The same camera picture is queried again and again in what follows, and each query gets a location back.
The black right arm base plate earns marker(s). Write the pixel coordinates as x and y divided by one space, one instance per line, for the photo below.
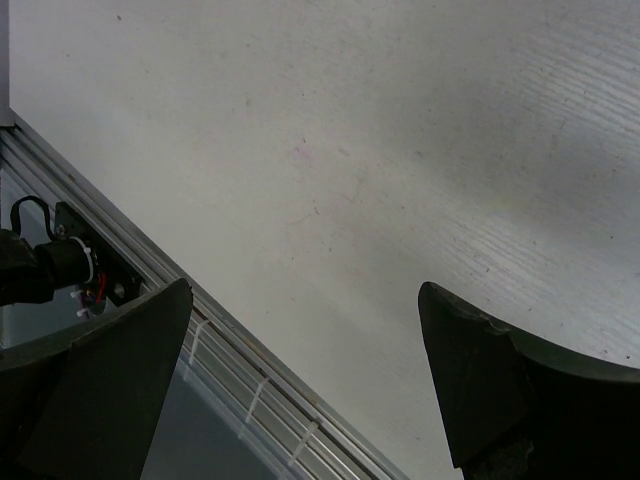
114 279

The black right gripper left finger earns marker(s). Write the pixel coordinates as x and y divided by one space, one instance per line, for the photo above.
84 402

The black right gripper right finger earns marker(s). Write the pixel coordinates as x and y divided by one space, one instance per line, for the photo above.
516 406

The aluminium table edge rail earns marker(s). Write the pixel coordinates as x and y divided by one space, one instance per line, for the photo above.
274 414

